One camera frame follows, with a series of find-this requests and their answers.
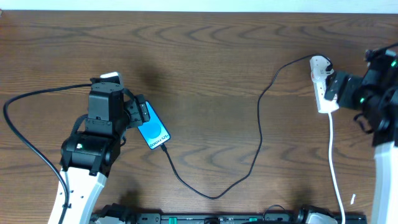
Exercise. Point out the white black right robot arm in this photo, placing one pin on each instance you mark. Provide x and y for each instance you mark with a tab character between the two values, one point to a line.
374	97

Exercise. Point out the small white paper scrap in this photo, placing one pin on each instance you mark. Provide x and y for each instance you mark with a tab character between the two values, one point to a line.
352	199

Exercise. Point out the white power strip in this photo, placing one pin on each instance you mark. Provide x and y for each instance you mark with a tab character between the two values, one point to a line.
318	76

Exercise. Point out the white USB charger adapter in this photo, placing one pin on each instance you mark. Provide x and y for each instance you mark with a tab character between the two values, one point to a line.
320	64

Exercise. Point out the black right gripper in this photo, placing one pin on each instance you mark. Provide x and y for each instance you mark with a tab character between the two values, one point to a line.
333	86

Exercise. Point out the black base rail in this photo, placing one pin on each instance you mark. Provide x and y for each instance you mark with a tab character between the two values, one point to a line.
274	214

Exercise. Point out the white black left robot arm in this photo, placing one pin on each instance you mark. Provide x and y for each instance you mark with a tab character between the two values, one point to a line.
87	156

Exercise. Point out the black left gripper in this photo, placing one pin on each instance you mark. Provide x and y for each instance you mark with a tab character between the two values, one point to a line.
141	109

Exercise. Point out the blue Galaxy smartphone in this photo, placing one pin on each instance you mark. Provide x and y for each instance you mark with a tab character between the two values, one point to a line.
154	132

